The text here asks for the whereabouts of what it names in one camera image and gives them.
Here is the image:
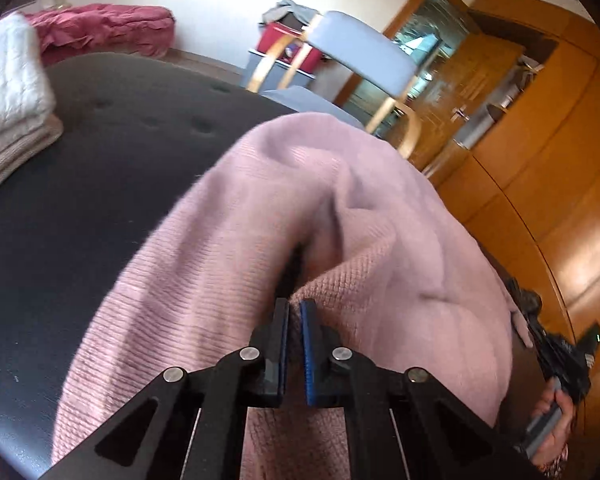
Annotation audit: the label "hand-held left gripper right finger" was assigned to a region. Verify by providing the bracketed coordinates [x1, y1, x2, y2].
[300, 298, 546, 480]

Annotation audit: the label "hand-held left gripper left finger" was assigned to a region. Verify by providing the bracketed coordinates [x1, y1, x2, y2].
[45, 297, 291, 480]

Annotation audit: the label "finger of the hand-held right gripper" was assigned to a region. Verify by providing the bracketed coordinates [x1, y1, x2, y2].
[524, 309, 552, 357]

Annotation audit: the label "pink knit sweater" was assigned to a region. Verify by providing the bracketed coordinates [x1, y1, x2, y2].
[50, 112, 536, 480]

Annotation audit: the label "person's right forearm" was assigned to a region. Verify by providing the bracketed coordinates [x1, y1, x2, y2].
[535, 452, 571, 480]

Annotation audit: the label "grey clothes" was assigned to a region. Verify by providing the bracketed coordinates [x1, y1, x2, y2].
[260, 0, 316, 28]

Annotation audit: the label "person's right hand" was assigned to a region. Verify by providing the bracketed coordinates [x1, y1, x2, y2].
[534, 379, 576, 466]

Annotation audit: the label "orange wooden wardrobe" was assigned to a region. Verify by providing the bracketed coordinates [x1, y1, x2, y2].
[425, 0, 600, 411]

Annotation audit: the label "wooden door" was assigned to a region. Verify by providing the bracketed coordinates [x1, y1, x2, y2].
[410, 35, 526, 176]

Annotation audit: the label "grey storage bin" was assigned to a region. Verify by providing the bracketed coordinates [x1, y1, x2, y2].
[241, 47, 326, 91]

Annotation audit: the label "blue-grey wooden armchair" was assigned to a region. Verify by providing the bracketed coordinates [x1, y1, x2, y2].
[245, 10, 423, 161]

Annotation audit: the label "beige knit sweater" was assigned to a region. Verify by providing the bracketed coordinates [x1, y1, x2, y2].
[0, 115, 65, 206]

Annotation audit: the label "etched glass door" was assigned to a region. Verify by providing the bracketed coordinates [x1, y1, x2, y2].
[392, 0, 463, 56]

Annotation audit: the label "pink ruffled bedspread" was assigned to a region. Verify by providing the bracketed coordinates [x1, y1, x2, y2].
[25, 3, 177, 66]

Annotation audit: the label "wooden door frame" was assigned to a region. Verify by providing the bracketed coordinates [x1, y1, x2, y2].
[332, 0, 481, 126]

